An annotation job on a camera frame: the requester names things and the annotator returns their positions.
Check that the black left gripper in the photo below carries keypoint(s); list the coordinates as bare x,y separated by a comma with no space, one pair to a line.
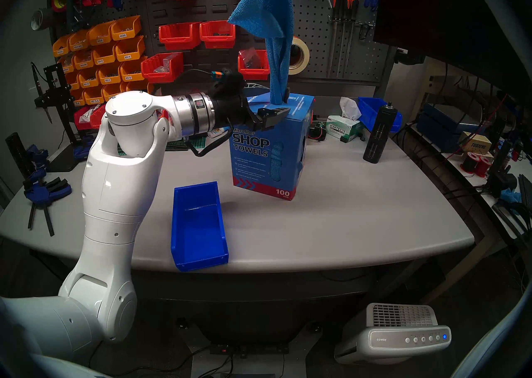
232,109

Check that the blue shop towel box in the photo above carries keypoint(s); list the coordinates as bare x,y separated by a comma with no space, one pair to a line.
266,161

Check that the blue microfiber shop towel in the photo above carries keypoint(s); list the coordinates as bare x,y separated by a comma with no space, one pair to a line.
266,3

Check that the blue plastic storage bin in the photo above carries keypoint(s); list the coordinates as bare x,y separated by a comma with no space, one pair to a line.
372,109
199,231

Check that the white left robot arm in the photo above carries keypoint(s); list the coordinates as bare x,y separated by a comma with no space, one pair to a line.
116,194

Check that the red plastic parts bin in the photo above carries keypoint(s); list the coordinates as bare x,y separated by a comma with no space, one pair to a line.
217,39
99,121
160,76
253,74
81,123
178,39

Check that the clear plastic parts bag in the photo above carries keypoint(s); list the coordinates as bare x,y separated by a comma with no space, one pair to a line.
168,63
251,58

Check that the white glue bottle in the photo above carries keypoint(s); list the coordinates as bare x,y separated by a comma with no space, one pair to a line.
218,132

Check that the small green circuit board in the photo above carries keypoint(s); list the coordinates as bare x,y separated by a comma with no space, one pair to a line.
318,132

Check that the cream masking tape roll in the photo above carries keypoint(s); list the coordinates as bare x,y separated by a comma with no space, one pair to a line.
305,55

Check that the green cutting mat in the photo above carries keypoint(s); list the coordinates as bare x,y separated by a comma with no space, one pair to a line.
195,144

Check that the green white Kimtech wipes box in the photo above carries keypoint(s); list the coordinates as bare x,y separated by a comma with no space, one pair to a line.
343,130

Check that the white tissue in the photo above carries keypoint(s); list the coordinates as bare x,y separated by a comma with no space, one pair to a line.
350,109

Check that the black perforated pegboard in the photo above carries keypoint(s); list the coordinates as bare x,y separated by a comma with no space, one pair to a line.
307,11
104,11

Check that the small orange parts bin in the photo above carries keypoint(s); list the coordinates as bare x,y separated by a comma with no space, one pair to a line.
109,79
139,87
88,83
78,101
100,38
132,76
61,49
66,67
72,84
110,92
104,59
93,99
129,55
83,64
124,33
79,44

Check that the dark blue storage crate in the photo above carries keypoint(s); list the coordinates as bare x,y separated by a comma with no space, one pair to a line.
440,128

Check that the blue bar clamp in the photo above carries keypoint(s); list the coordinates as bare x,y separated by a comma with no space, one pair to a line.
36,157
43,194
83,148

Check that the black computer monitor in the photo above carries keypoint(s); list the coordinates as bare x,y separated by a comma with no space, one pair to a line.
436,11

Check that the black metal stand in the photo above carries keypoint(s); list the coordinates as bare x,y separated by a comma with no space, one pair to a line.
60,105

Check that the small cardboard box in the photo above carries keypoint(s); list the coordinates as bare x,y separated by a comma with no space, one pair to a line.
476,144

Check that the white air purifier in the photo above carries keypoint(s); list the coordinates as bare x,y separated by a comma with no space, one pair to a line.
403,337

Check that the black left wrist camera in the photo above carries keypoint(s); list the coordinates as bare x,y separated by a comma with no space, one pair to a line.
227,82

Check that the black louvered wall panel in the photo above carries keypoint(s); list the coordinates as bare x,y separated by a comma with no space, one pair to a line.
216,7

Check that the metal hook rail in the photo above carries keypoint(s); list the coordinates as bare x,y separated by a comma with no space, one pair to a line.
363,22

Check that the grey duct tape roll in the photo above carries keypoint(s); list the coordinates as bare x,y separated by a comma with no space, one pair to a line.
43,17

